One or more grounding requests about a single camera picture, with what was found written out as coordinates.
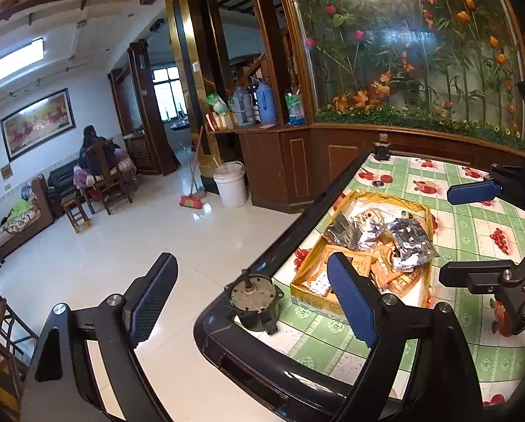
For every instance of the brown sofa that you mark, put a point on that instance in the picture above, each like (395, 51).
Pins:
(25, 224)

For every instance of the framed wall painting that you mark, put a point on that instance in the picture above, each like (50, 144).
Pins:
(38, 123)

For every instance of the dark wooden door frame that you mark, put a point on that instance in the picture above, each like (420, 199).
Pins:
(143, 110)

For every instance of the grey electric motor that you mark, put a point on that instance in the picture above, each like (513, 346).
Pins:
(253, 299)

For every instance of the silver foil snack packet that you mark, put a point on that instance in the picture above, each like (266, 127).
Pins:
(370, 233)

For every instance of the red white box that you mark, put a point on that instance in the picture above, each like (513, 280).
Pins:
(220, 121)

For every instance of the window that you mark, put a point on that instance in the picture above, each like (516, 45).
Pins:
(170, 94)

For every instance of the ceiling light panel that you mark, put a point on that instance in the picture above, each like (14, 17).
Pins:
(14, 59)

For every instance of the blue thermos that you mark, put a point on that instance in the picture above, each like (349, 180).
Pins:
(266, 103)

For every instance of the orange round-logo snack packet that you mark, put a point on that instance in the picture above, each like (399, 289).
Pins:
(363, 263)

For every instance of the wooden stool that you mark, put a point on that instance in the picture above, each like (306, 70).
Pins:
(75, 215)

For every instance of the large tan cracker packet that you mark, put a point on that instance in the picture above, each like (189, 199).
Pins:
(317, 283)

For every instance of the white plastic bucket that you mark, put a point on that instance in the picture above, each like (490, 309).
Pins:
(230, 187)

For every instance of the wooden sideboard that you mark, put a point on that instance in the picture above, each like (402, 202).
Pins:
(280, 167)

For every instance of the black armchair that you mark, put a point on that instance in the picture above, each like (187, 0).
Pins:
(62, 184)

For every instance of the gold trimmed pillar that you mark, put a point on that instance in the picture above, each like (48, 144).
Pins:
(187, 74)

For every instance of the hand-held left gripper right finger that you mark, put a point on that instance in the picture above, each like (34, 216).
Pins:
(354, 299)

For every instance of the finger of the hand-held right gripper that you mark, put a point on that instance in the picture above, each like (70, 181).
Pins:
(473, 192)
(477, 274)

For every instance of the clear water jug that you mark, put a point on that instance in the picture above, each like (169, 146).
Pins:
(242, 107)

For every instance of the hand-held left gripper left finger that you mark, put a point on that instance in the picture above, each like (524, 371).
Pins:
(152, 299)

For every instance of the yellow cardboard box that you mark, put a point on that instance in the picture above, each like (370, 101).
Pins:
(308, 301)

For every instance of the green snack bag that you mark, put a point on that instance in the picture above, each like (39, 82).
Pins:
(218, 103)

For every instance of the floral glass panel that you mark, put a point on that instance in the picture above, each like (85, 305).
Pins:
(398, 61)

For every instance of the red broom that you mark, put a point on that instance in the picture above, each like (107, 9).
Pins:
(192, 201)

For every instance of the small black jar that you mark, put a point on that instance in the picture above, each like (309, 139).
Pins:
(381, 149)

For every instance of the fruit print tablecloth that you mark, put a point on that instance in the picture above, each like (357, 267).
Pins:
(464, 237)

